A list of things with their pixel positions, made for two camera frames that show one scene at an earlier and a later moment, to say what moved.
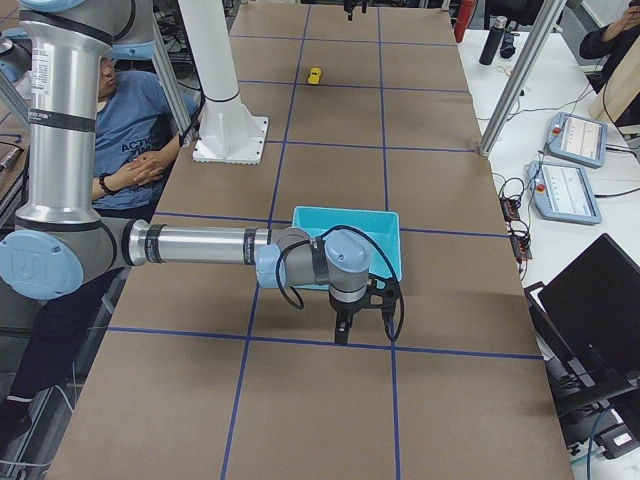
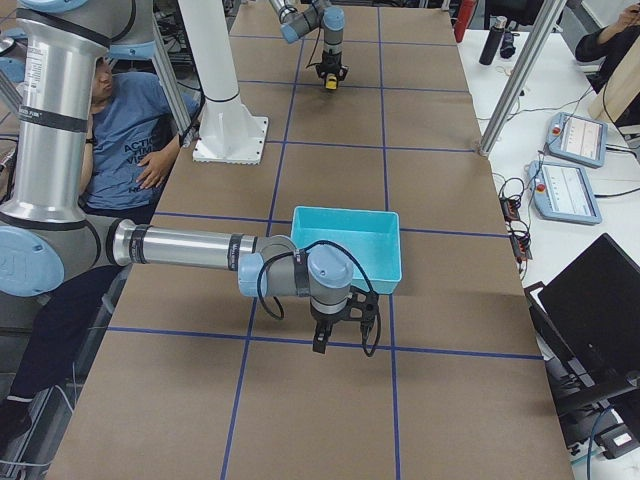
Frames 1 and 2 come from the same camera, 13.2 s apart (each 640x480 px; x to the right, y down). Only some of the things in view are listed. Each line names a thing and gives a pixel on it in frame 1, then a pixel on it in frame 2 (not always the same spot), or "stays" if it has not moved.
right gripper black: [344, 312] to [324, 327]
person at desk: [610, 41] stays
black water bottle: [493, 42] stays
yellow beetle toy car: [314, 77] to [331, 81]
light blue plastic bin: [382, 225] stays
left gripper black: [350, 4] to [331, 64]
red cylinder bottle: [466, 12] stays
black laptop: [587, 322] stays
